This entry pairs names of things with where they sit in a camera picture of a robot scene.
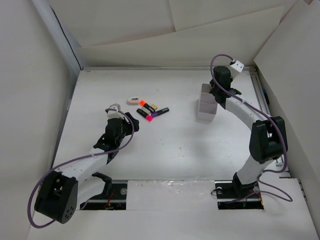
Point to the purple highlighter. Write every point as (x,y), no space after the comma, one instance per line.
(160,112)

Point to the orange highlighter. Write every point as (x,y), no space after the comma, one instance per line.
(146,106)

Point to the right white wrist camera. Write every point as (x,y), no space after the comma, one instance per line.
(236,66)

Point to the pink highlighter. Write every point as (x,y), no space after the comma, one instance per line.
(145,115)

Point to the tan small eraser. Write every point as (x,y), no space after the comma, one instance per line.
(154,107)

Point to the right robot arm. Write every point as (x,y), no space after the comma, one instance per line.
(268,139)

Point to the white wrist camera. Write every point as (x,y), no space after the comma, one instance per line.
(113,112)
(236,66)

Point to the white divided paper container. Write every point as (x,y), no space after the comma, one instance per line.
(207,105)

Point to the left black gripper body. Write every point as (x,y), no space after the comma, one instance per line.
(135,129)

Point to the pink white eraser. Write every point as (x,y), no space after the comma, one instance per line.
(133,101)

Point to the aluminium frame rail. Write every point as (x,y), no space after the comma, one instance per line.
(281,164)

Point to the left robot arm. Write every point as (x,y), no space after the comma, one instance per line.
(70,185)

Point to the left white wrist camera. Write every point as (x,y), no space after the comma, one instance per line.
(113,112)

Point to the blue object on rail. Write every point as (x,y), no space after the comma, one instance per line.
(266,96)

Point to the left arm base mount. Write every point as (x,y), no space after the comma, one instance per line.
(101,192)

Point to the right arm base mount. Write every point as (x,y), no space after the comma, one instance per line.
(233,195)

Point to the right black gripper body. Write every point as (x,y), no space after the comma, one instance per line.
(214,89)

